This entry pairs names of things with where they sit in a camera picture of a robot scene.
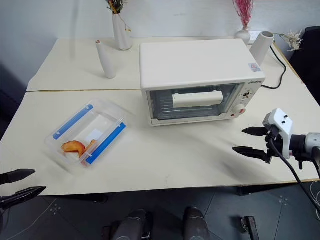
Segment twisted white vase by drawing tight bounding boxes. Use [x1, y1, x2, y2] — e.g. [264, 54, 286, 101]
[111, 13, 134, 51]

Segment dark rounded shape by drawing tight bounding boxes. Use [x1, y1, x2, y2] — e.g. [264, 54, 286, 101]
[113, 209, 154, 240]
[183, 206, 211, 240]

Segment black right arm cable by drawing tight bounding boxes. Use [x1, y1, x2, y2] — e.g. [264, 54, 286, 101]
[267, 127, 320, 219]

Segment black metal floor stand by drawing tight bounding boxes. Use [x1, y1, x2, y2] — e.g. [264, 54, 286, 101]
[240, 215, 261, 240]

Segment black power cable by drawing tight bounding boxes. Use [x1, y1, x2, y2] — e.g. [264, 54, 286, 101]
[261, 42, 287, 90]

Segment black chair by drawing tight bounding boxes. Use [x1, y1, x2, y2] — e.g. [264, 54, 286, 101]
[289, 25, 320, 107]

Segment thin white cable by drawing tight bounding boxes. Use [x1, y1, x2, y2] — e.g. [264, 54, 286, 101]
[308, 179, 320, 214]

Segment blue container clip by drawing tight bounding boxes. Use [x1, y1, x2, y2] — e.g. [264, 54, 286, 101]
[52, 104, 94, 140]
[85, 122, 127, 165]

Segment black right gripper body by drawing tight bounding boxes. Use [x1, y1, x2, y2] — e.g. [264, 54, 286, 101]
[262, 124, 285, 165]

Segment glass oven door with handle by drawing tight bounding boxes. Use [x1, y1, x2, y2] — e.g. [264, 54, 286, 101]
[146, 83, 245, 121]

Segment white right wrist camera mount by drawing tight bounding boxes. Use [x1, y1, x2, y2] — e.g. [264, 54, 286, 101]
[262, 107, 294, 160]

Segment orange food slice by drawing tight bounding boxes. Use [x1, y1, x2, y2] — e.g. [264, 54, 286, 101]
[61, 140, 86, 159]

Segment white dried flower sprig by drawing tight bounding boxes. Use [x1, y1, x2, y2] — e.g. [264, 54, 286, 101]
[273, 29, 305, 53]

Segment large white oven knob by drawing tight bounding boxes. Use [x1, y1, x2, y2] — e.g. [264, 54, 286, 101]
[232, 104, 247, 118]

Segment white toaster oven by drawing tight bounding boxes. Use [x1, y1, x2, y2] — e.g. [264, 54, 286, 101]
[139, 38, 266, 128]

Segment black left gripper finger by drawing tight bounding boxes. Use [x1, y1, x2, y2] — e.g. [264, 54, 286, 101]
[0, 185, 47, 210]
[0, 168, 37, 186]

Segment white conical vase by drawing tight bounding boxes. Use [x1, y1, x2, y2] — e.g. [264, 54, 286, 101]
[95, 39, 117, 80]

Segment white cylinder vase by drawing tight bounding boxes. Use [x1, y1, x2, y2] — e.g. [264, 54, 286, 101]
[250, 30, 276, 68]

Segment yellow dried flowers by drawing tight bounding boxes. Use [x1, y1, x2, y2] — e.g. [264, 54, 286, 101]
[104, 0, 133, 33]

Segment clear plastic container blue clips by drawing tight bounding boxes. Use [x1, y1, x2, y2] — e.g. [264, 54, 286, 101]
[44, 98, 129, 176]

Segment round white vase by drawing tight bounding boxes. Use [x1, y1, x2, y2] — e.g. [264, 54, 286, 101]
[234, 29, 252, 46]

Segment pink dried flowers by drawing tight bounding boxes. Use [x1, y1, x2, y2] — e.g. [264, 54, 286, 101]
[232, 0, 255, 31]

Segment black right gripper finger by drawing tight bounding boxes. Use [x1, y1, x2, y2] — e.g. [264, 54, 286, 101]
[232, 146, 267, 161]
[241, 126, 269, 137]

